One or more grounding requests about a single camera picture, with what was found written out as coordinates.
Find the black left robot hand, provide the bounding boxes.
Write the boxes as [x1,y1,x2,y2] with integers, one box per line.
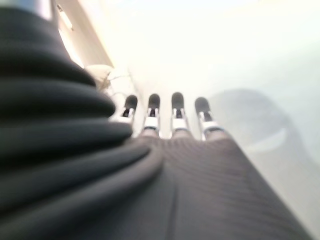
[0,0,315,240]

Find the white duvet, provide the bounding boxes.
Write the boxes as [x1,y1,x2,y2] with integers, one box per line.
[82,0,320,240]

